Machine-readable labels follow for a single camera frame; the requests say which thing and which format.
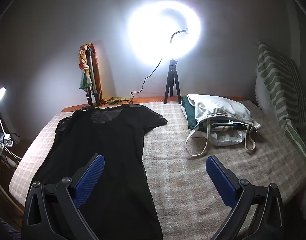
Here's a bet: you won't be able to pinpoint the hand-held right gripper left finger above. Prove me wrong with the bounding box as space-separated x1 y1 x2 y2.
22 153 105 240

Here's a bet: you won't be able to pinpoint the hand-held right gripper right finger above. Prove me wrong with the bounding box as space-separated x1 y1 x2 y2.
205 155 284 240

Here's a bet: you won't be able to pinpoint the black mesh shirt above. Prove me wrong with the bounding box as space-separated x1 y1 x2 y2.
31 104 168 240

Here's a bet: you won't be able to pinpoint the white folded clothes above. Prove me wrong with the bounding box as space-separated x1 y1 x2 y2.
210 122 246 147

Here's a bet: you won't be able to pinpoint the beige plaid blanket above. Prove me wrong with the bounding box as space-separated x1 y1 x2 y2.
9 99 306 240

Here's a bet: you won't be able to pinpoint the dark green folded cloth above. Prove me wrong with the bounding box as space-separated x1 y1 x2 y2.
181 96 198 130

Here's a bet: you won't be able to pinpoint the white tote bag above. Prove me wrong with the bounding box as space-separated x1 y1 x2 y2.
185 94 262 157

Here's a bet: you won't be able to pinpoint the colourful cloth doll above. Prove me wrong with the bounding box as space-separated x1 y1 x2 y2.
78 44 91 90

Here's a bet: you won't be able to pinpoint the black equipment at bed head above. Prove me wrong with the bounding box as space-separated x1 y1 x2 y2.
85 46 101 106

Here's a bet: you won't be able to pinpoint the green patterned white pillow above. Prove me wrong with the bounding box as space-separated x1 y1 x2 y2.
255 41 306 170

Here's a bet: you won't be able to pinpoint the small black tripod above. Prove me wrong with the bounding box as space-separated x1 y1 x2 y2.
164 58 182 105

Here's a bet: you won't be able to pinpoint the black gooseneck phone holder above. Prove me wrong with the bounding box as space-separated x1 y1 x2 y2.
170 27 189 44

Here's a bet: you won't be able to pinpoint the black power cable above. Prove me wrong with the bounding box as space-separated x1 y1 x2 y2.
128 57 163 104

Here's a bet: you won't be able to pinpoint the white ring light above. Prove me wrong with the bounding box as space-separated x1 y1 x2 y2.
127 1 201 65

